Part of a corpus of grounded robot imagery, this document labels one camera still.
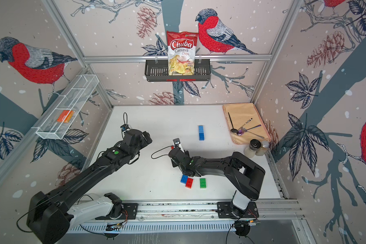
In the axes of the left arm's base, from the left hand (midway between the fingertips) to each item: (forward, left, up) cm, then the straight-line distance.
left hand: (146, 134), depth 82 cm
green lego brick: (-21, -31, -17) cm, 41 cm away
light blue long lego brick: (+13, -32, -18) cm, 39 cm away
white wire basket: (-3, +41, +13) cm, 43 cm away
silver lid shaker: (-4, -66, -10) cm, 66 cm away
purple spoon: (+15, -61, -17) cm, 65 cm away
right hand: (-5, -15, -13) cm, 20 cm away
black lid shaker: (-2, -61, -7) cm, 62 cm away
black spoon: (+15, -54, -17) cm, 59 cm away
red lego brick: (-20, -24, -17) cm, 36 cm away
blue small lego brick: (-18, -21, -17) cm, 33 cm away
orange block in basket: (+1, +36, +14) cm, 39 cm away
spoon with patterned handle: (+23, -68, -18) cm, 74 cm away
